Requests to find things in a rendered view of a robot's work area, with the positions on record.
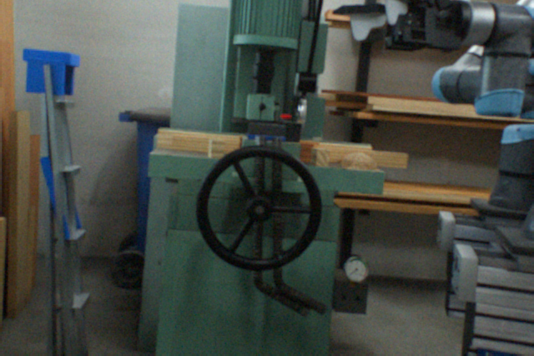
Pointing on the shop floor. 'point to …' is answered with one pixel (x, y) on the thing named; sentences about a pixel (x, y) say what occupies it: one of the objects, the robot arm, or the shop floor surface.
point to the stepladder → (59, 195)
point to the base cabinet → (240, 300)
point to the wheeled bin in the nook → (153, 118)
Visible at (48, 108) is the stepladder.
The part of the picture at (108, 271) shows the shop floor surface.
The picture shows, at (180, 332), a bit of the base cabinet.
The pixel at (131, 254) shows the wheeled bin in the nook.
